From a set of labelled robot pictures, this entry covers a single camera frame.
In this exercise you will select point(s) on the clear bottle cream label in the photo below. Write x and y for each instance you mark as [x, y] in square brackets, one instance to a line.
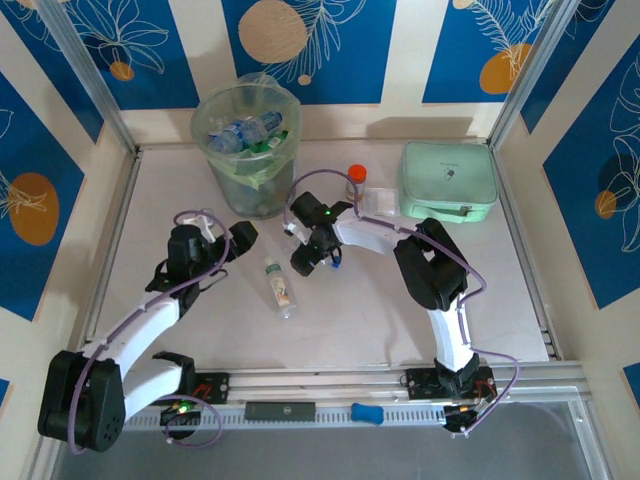
[281, 290]

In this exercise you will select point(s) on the green plastic soda bottle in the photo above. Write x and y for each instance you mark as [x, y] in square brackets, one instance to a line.
[257, 147]
[277, 142]

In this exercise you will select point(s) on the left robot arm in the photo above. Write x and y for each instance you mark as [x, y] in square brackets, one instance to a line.
[75, 400]

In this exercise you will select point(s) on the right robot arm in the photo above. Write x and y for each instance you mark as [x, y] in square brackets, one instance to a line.
[435, 270]

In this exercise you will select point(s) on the clear plastic waste bin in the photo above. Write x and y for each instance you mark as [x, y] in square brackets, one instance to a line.
[260, 200]

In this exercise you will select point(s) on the green plastic bin liner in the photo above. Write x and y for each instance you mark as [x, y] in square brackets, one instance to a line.
[250, 172]

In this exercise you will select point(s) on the orange cap pill jar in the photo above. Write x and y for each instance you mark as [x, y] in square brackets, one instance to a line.
[361, 172]

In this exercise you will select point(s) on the clear white gauze sachet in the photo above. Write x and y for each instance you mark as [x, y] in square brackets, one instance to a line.
[382, 200]

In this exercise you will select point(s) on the mint green zip pouch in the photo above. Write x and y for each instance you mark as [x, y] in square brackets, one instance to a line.
[450, 170]

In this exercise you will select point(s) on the black rectangular bar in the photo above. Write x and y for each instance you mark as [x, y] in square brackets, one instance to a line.
[280, 411]

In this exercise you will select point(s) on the small electronics board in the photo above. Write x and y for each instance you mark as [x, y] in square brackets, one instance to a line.
[180, 415]
[460, 417]

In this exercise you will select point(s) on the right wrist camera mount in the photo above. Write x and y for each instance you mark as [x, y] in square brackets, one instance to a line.
[297, 234]

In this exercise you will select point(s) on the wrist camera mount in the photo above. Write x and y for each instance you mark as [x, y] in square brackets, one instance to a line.
[205, 227]
[297, 234]

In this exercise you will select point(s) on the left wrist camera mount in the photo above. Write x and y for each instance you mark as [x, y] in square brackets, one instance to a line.
[205, 227]

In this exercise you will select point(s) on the aluminium frame rail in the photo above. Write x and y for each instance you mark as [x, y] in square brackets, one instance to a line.
[325, 385]
[123, 200]
[507, 175]

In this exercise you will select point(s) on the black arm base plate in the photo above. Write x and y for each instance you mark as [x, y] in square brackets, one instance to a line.
[215, 390]
[420, 385]

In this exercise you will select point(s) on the aluminium frame post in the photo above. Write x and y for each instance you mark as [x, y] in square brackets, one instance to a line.
[86, 65]
[533, 65]

